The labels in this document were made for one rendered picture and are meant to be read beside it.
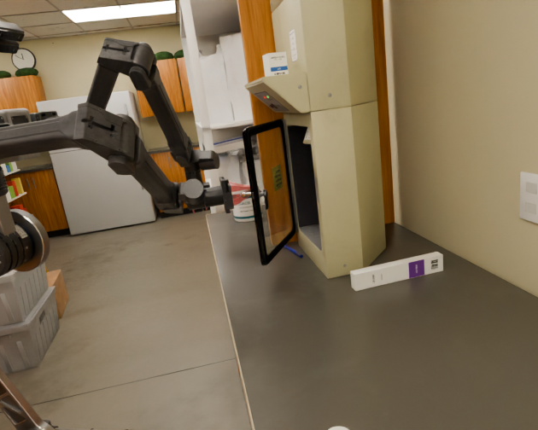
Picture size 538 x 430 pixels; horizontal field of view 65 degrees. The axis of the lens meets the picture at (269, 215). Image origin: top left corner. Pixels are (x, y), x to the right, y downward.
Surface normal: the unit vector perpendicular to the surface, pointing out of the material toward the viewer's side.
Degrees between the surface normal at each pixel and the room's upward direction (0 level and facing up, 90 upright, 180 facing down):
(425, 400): 0
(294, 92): 90
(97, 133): 77
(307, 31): 90
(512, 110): 90
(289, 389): 0
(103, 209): 90
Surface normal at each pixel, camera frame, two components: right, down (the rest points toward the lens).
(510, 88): -0.97, 0.18
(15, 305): 0.21, 0.33
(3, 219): 0.97, -0.07
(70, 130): -0.28, -0.26
